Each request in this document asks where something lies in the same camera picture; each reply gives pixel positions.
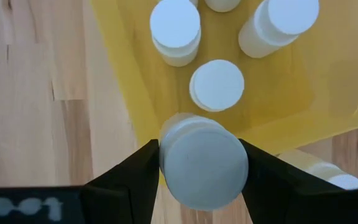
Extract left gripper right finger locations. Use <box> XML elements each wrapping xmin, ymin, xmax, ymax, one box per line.
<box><xmin>238</xmin><ymin>138</ymin><xmax>358</xmax><ymax>224</ymax></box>

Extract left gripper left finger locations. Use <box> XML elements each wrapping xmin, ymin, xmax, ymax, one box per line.
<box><xmin>80</xmin><ymin>139</ymin><xmax>161</xmax><ymax>224</ymax></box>

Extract yellow translucent plastic basket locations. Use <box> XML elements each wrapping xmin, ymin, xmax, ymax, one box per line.
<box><xmin>90</xmin><ymin>0</ymin><xmax>358</xmax><ymax>187</ymax></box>

